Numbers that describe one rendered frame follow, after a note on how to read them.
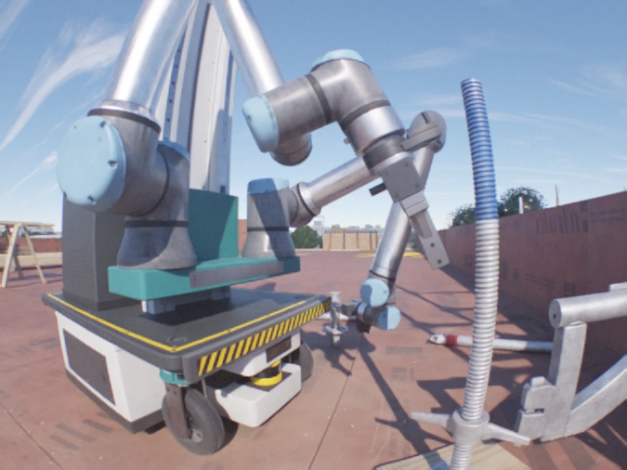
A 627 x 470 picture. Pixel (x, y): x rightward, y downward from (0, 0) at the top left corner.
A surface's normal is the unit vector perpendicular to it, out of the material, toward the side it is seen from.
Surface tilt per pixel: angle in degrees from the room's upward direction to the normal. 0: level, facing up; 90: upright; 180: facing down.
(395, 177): 97
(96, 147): 95
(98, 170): 95
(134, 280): 90
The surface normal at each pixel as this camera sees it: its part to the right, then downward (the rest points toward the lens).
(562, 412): -0.26, -0.01
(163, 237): 0.58, -0.36
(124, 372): 0.91, -0.02
